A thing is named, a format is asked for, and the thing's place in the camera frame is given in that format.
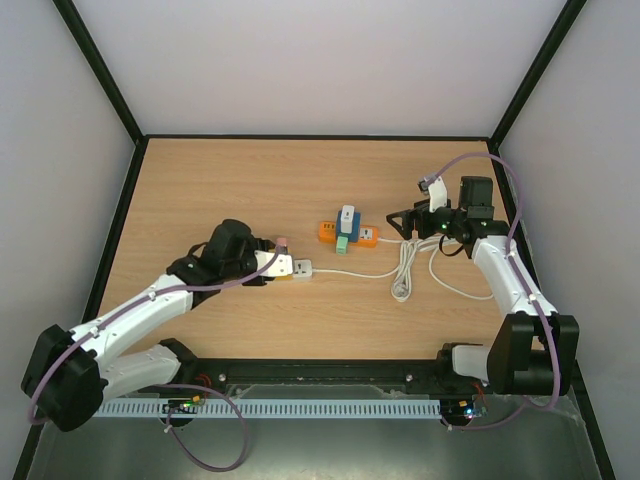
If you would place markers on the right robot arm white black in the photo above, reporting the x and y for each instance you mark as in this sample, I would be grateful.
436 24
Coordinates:
535 348

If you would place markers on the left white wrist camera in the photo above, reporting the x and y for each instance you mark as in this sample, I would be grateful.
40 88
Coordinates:
273 264

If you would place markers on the pink plug charger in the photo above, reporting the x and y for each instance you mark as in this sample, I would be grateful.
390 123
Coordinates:
282 244

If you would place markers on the orange power strip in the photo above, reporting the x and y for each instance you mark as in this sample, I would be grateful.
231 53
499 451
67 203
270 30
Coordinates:
367 237

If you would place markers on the white charger on blue cube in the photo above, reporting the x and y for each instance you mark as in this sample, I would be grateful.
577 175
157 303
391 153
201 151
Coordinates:
346 219

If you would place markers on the blue cube socket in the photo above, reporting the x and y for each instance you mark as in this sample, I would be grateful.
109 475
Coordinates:
356 226

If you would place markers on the white power strip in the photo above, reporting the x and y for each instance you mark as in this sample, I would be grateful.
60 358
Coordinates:
302 270

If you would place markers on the black enclosure frame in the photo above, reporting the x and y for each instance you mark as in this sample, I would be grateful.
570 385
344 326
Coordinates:
78 29

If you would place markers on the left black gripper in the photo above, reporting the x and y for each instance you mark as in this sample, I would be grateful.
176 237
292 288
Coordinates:
259 242

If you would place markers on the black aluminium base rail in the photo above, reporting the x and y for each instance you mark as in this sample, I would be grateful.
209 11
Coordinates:
432 377

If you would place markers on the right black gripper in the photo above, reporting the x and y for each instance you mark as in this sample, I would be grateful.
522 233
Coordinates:
416 220

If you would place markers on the green usb adapter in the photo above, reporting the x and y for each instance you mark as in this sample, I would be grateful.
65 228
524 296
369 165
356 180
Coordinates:
341 246

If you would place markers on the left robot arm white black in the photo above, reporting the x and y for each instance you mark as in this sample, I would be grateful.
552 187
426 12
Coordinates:
71 373

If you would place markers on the light blue slotted cable duct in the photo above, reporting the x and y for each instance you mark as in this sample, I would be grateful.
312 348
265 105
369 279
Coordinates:
273 409

